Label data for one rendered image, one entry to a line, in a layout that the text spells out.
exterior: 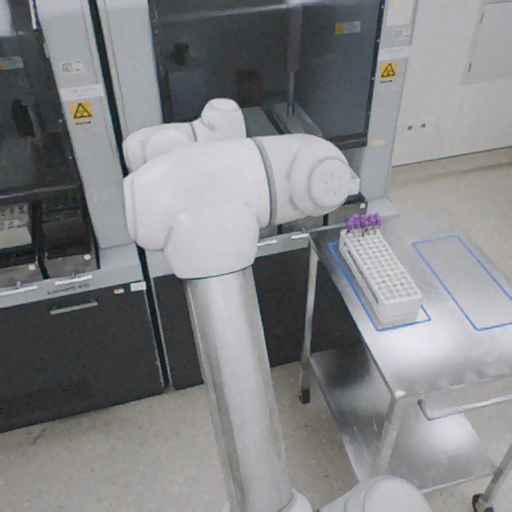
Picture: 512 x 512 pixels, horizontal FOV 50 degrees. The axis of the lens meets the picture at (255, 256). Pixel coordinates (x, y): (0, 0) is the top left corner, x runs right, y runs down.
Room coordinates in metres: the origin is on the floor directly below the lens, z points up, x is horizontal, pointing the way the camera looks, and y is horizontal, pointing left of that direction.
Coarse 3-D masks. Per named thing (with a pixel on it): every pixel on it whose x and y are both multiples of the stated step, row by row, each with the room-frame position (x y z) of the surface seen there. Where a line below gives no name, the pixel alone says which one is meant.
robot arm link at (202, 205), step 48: (240, 144) 0.67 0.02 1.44; (144, 192) 0.59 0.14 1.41; (192, 192) 0.59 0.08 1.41; (240, 192) 0.60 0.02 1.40; (144, 240) 0.57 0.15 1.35; (192, 240) 0.56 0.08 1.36; (240, 240) 0.57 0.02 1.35; (192, 288) 0.55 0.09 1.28; (240, 288) 0.55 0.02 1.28; (240, 336) 0.50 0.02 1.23; (240, 384) 0.46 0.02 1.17; (240, 432) 0.43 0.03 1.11; (240, 480) 0.39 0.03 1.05; (288, 480) 0.41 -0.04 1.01
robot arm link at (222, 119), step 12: (204, 108) 1.19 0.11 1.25; (216, 108) 1.17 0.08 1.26; (228, 108) 1.17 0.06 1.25; (204, 120) 1.17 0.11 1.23; (216, 120) 1.15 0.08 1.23; (228, 120) 1.15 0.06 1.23; (240, 120) 1.17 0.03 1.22; (204, 132) 1.14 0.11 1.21; (216, 132) 1.14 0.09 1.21; (228, 132) 1.14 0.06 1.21; (240, 132) 1.16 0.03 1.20
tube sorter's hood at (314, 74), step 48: (192, 0) 1.41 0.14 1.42; (240, 0) 1.43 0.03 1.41; (288, 0) 1.45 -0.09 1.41; (336, 0) 1.47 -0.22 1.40; (384, 0) 1.50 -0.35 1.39; (192, 48) 1.37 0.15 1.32; (240, 48) 1.40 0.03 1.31; (288, 48) 1.44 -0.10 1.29; (336, 48) 1.47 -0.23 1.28; (192, 96) 1.36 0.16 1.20; (240, 96) 1.40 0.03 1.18; (288, 96) 1.44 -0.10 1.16; (336, 96) 1.47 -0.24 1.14; (336, 144) 1.47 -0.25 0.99
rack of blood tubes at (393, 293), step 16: (352, 240) 1.14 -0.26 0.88; (368, 240) 1.14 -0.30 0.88; (384, 240) 1.14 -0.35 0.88; (352, 256) 1.14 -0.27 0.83; (368, 256) 1.07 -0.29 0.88; (384, 256) 1.08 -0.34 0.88; (368, 272) 1.01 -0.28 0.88; (384, 272) 1.02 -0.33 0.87; (400, 272) 1.01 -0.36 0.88; (368, 288) 1.01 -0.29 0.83; (384, 288) 0.95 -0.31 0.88; (400, 288) 0.95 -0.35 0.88; (416, 288) 0.95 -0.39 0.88; (384, 304) 0.90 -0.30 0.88; (400, 304) 0.91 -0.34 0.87; (416, 304) 0.92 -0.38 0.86; (384, 320) 0.90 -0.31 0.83
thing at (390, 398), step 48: (336, 240) 1.22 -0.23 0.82; (432, 240) 1.21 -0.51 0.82; (336, 288) 1.03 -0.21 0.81; (432, 288) 1.01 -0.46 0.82; (480, 288) 1.01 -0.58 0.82; (384, 336) 0.85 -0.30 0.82; (432, 336) 0.85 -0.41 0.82; (480, 336) 0.85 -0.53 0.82; (336, 384) 1.11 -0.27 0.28; (384, 384) 1.11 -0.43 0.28; (432, 384) 0.71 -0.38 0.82; (384, 432) 0.69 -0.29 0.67; (432, 432) 0.93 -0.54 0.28; (432, 480) 0.77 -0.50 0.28
